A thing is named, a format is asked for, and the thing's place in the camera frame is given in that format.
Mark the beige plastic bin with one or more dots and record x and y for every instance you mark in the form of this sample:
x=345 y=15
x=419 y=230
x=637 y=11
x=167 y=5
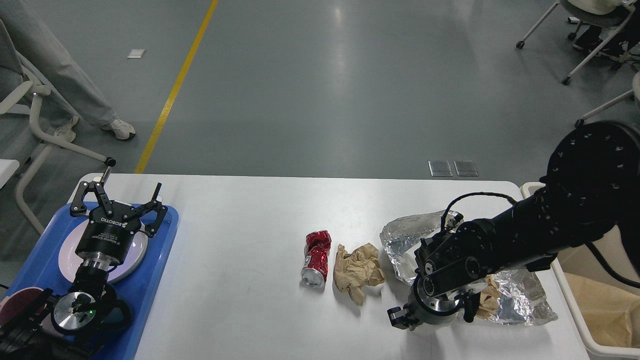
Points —
x=580 y=261

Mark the grey office chair left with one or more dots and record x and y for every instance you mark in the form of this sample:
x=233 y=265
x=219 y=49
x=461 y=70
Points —
x=20 y=86

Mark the white side table corner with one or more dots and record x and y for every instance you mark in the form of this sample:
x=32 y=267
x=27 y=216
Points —
x=7 y=169

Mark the brown paper bag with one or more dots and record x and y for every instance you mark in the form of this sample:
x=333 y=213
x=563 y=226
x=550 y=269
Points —
x=611 y=314

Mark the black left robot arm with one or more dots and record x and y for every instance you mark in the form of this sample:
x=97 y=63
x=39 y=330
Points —
x=86 y=290

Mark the aluminium foil sheet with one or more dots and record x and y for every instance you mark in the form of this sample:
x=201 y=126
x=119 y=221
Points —
x=523 y=301
x=405 y=233

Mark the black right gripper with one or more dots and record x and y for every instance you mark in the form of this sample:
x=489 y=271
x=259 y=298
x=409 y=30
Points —
x=444 y=284

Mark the blue plastic tray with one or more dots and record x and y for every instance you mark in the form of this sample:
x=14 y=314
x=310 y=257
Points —
x=138 y=289

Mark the dark blue mug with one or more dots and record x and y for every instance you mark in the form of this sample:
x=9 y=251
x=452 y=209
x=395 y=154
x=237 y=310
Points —
x=114 y=321

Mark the green plate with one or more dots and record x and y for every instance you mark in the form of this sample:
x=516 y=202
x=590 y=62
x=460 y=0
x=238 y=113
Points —
x=118 y=273

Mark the pink mug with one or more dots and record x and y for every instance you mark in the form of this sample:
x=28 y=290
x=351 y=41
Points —
x=27 y=309

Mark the person in grey trousers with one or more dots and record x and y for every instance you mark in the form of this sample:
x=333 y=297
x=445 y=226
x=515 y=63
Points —
x=74 y=96

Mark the metal floor socket plates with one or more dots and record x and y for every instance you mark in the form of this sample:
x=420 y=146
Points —
x=449 y=169

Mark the brown paper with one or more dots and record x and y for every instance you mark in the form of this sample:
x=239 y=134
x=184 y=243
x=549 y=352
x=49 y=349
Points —
x=489 y=299
x=357 y=269

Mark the pink plate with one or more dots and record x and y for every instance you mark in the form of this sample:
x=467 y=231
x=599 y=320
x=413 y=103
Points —
x=68 y=261

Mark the white paper cup lying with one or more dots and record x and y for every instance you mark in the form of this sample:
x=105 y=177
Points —
x=410 y=263

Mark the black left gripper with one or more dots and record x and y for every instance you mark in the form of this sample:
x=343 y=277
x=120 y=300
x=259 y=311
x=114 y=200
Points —
x=110 y=232

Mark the white chair right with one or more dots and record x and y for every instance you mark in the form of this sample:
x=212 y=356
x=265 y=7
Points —
x=611 y=14

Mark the white chair base far right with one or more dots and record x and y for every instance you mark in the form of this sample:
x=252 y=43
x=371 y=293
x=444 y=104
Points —
x=631 y=94

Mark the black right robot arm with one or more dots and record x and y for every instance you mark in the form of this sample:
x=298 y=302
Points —
x=591 y=185

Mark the crushed red soda can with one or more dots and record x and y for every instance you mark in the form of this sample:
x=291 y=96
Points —
x=315 y=270

